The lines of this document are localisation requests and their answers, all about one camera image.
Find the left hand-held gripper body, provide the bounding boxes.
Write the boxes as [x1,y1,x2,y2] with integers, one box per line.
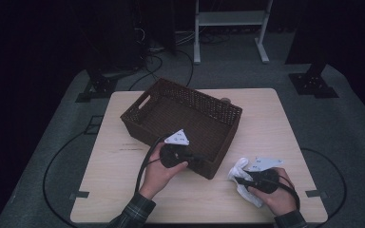
[159,128,191,169]

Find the white cloth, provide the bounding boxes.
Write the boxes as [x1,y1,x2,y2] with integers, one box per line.
[227,157,264,209]

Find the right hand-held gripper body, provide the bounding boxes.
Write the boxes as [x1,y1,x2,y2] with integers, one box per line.
[246,156,285,195]

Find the hand-held gripper cable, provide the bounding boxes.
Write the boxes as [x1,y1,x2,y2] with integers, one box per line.
[276,176,300,212]
[134,135,173,195]

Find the brown woven basket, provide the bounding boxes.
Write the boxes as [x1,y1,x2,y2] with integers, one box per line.
[120,77,243,181]

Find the left hand-held gripper cable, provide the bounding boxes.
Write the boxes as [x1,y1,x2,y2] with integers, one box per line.
[134,135,173,195]

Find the black stand base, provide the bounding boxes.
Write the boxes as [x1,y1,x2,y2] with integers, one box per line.
[75,67,119,104]
[288,61,340,99]

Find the white metal stand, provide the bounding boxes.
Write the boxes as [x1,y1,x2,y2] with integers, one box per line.
[193,0,274,66]

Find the person's right hand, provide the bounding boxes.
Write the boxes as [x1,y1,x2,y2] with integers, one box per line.
[248,167,296,218]

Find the grey tape strip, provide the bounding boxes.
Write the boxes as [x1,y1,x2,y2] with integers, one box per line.
[305,189,327,199]
[69,190,90,200]

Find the black floor cable loop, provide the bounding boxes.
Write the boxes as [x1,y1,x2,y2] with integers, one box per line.
[42,130,88,228]
[299,146,348,228]

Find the person's left hand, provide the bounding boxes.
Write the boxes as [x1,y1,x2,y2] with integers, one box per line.
[138,142,190,200]

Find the right hand-held gripper cable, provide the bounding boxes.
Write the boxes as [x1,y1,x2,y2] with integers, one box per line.
[276,176,300,212]

